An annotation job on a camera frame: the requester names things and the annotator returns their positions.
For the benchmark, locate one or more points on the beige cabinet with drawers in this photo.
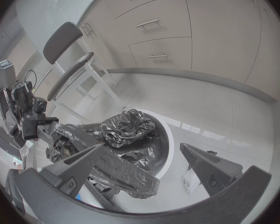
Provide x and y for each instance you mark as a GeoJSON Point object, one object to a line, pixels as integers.
{"type": "Point", "coordinates": [200, 31]}

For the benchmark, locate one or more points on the white trash bin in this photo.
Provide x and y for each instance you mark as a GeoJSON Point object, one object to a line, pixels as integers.
{"type": "Point", "coordinates": [170, 143]}

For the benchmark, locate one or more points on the grey padded white chair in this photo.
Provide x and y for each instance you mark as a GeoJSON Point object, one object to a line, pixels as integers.
{"type": "Point", "coordinates": [60, 41]}

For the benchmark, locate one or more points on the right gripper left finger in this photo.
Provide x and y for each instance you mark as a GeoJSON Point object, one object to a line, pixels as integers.
{"type": "Point", "coordinates": [72, 171]}

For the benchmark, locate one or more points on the crumpled black plastic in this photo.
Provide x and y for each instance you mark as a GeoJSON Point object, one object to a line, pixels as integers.
{"type": "Point", "coordinates": [211, 153]}

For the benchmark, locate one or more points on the black plastic bag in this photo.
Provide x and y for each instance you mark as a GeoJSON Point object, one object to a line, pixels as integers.
{"type": "Point", "coordinates": [126, 129]}

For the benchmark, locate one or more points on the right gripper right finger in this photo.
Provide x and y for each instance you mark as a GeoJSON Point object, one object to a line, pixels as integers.
{"type": "Point", "coordinates": [212, 171]}

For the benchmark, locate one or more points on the clear printed wrapper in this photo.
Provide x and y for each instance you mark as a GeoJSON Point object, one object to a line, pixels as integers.
{"type": "Point", "coordinates": [190, 182]}

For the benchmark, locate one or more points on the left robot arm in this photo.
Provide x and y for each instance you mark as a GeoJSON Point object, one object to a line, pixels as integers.
{"type": "Point", "coordinates": [22, 97]}

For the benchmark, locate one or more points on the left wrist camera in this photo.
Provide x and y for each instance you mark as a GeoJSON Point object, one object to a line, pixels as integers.
{"type": "Point", "coordinates": [40, 106]}

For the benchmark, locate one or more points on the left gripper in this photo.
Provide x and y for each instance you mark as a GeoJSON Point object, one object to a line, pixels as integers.
{"type": "Point", "coordinates": [30, 129]}

